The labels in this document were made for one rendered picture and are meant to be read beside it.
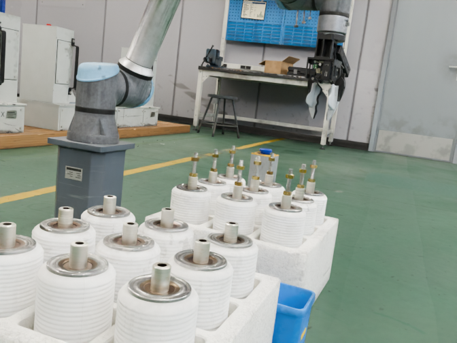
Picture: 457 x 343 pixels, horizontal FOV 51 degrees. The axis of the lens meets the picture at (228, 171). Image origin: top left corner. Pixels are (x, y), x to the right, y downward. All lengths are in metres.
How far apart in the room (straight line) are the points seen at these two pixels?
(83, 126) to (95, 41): 6.03
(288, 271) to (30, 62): 3.04
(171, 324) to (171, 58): 6.32
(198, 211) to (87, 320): 0.56
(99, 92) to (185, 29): 5.37
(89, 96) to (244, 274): 0.83
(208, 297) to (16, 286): 0.25
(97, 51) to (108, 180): 6.02
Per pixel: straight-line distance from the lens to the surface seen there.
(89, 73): 1.44
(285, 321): 0.93
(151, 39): 1.51
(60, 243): 0.76
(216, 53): 5.75
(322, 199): 1.28
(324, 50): 1.25
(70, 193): 1.47
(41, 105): 3.71
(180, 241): 0.81
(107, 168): 1.44
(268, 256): 1.04
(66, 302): 0.62
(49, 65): 3.68
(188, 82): 6.67
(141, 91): 1.55
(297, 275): 1.03
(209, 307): 0.67
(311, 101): 1.28
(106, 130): 1.44
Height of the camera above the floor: 0.49
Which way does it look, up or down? 9 degrees down
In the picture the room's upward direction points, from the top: 7 degrees clockwise
